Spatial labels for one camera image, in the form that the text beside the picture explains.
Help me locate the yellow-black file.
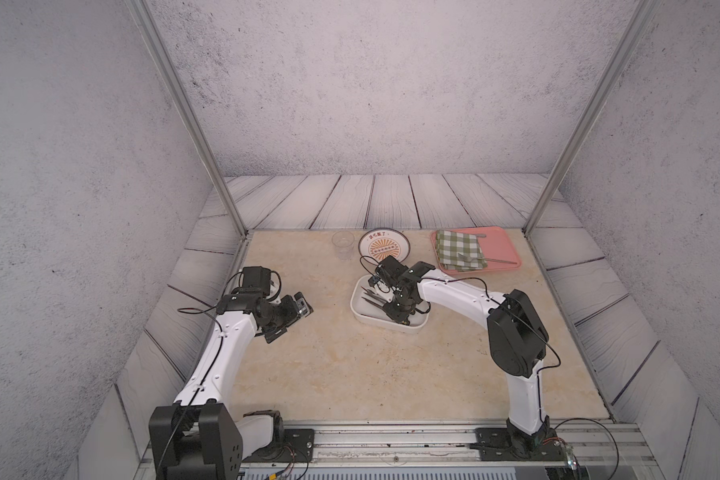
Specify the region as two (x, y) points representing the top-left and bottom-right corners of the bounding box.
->
(361, 287), (386, 301)
(362, 297), (384, 311)

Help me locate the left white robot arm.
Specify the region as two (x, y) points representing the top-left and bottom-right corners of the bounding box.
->
(148, 292), (313, 479)

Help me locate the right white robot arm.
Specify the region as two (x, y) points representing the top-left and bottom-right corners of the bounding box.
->
(369, 256), (554, 459)

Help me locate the white rectangular storage box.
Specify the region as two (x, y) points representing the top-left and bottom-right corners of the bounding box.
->
(350, 274), (429, 334)

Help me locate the round orange patterned plate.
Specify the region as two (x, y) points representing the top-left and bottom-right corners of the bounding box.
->
(358, 228), (411, 263)

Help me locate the green checkered cloth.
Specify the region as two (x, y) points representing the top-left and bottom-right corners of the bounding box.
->
(435, 230), (488, 272)

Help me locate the metal utensil on tray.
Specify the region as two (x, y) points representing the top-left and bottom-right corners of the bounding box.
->
(457, 253), (520, 265)

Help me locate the clear plastic cup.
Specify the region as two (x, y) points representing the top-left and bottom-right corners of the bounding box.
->
(332, 231), (355, 261)

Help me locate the pink plastic tray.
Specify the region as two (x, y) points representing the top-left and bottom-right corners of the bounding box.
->
(430, 226), (522, 277)

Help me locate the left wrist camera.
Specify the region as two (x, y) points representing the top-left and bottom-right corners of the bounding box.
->
(237, 266), (277, 298)

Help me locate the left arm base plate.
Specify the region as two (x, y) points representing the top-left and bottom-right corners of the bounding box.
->
(243, 428), (315, 464)

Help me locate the aluminium front rail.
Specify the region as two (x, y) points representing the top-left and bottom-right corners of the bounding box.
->
(133, 421), (667, 480)

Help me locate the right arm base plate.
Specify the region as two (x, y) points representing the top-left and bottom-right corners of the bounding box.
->
(468, 428), (566, 462)

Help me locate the left aluminium frame post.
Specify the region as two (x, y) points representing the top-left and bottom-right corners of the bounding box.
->
(126, 0), (248, 237)

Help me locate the aluminium frame post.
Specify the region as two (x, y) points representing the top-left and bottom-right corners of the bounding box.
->
(126, 0), (248, 237)
(522, 0), (661, 238)

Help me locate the right aluminium frame post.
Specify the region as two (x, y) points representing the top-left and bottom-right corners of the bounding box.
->
(522, 0), (661, 238)

